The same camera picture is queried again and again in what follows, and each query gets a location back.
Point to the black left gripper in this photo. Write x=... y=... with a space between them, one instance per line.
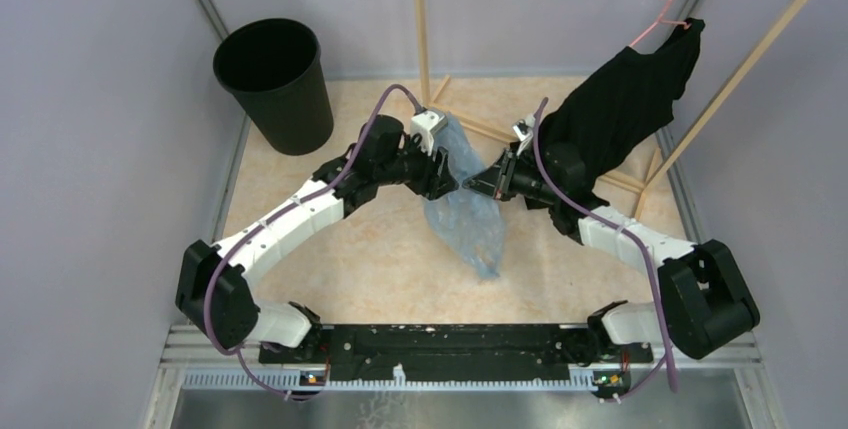
x=435 y=179

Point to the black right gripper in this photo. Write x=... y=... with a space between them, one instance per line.
x=487 y=181

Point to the blue plastic trash bag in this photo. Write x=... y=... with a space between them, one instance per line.
x=470 y=224

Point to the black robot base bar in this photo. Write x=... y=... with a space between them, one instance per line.
x=456 y=352

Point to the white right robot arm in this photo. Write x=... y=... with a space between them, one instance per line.
x=702 y=301

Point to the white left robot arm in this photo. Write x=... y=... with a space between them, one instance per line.
x=217 y=280

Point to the black trash bin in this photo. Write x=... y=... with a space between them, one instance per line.
x=272 y=67

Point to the black t-shirt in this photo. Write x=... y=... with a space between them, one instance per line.
x=626 y=100

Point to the pink clothes hanger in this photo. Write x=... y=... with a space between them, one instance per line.
x=662 y=8

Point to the wooden clothes rack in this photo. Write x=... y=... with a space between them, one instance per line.
x=665 y=90

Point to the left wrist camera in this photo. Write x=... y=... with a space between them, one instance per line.
x=425 y=125

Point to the aluminium frame rail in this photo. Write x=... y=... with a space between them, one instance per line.
x=198 y=365

